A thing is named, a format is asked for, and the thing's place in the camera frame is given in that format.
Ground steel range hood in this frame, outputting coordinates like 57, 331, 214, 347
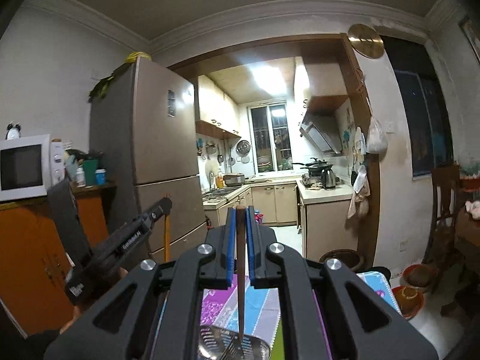
299, 113, 343, 155

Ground blue perforated utensil holder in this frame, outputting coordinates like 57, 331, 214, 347
197, 325, 271, 360

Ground dark wooden dining table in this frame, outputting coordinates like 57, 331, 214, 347
455, 208, 479, 263

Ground white microwave oven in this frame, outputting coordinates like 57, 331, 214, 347
0, 134, 65, 203

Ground wooden dining chair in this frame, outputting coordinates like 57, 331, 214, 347
422, 163, 461, 293

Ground wooden chopstick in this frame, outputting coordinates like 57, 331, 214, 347
163, 211, 171, 263
236, 205, 247, 342

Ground steel electric kettle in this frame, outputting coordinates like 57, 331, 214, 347
320, 166, 336, 189

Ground white hanging plastic bag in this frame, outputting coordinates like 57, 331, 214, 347
366, 116, 388, 155

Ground person's thumb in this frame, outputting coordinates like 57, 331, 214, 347
59, 267, 128, 334

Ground grey refrigerator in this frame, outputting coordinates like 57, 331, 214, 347
89, 57, 208, 263

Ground floral striped tablecloth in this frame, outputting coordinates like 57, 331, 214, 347
149, 271, 402, 360

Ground black wok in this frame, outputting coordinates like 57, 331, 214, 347
293, 158, 332, 177

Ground orange wooden cabinet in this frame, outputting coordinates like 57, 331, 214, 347
0, 183, 117, 338

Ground gold wall clock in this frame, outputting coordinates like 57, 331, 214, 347
347, 24, 385, 59

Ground dark window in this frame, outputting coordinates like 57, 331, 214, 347
383, 37, 453, 177

